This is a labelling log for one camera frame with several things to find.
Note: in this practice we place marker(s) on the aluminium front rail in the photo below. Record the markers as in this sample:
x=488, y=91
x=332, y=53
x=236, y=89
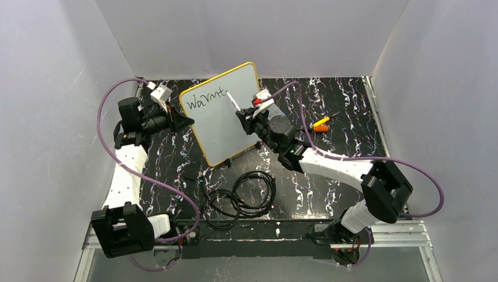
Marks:
x=273, y=250

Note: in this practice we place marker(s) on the yellow framed whiteboard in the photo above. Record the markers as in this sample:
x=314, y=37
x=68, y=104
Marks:
x=216, y=127

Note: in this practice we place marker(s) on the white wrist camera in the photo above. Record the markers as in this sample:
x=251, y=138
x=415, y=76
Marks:
x=160, y=94
x=262, y=96

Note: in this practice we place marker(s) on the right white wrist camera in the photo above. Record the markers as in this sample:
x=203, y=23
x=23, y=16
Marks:
x=262, y=96

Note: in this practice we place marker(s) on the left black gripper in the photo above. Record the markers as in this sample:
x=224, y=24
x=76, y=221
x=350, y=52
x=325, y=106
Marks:
x=173, y=121

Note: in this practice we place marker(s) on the black white marker pen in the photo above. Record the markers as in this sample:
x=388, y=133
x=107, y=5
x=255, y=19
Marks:
x=233, y=101

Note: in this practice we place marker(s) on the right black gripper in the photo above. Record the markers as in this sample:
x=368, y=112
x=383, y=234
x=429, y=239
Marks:
x=248, y=118

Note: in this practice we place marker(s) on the clear plastic screw box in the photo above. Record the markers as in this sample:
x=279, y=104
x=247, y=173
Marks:
x=272, y=110

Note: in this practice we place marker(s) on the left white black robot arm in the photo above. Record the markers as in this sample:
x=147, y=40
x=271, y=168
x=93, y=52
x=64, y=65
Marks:
x=121, y=226

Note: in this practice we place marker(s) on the yellow handled screwdriver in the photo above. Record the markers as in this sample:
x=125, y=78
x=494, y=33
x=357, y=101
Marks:
x=324, y=120

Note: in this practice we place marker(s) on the orange handled screwdriver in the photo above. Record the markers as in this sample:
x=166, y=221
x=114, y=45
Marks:
x=319, y=129

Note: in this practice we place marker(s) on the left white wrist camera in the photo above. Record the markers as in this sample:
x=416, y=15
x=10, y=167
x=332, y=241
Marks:
x=160, y=94

